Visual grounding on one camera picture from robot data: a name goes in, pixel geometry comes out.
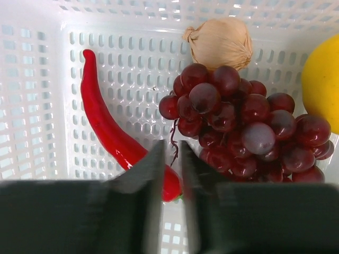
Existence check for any red chili pepper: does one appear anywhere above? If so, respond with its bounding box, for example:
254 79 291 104
81 49 182 202

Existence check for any red grapes bunch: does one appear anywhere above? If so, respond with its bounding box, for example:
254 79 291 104
159 63 334 183

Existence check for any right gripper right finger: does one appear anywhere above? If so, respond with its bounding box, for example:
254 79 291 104
180 141 338 253

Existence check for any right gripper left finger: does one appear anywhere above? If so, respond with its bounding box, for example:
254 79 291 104
1 141 165 253

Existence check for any yellow pear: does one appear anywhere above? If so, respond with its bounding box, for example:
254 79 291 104
301 34 338 134

